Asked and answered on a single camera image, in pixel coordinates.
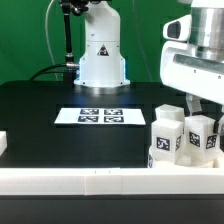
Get white fence wall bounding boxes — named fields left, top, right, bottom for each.
left=0, top=131, right=7, bottom=156
left=0, top=168, right=224, bottom=196

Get black camera stand pole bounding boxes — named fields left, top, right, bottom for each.
left=60, top=0, right=74, bottom=84

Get white sheet with tags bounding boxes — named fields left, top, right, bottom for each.
left=54, top=108, right=146, bottom=125

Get white round stool seat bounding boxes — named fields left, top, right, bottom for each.
left=147, top=150, right=224, bottom=168

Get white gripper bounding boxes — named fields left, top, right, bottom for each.
left=160, top=42, right=224, bottom=136

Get white left fence wall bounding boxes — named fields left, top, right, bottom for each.
left=0, top=131, right=7, bottom=156

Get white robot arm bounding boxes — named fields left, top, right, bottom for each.
left=74, top=0, right=224, bottom=135

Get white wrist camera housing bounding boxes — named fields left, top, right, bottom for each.
left=163, top=14, right=192, bottom=42

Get black cable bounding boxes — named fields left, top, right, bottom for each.
left=29, top=64, right=69, bottom=82

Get white front fence wall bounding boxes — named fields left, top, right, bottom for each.
left=0, top=168, right=224, bottom=196

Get white cable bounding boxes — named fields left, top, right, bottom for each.
left=44, top=0, right=59, bottom=81

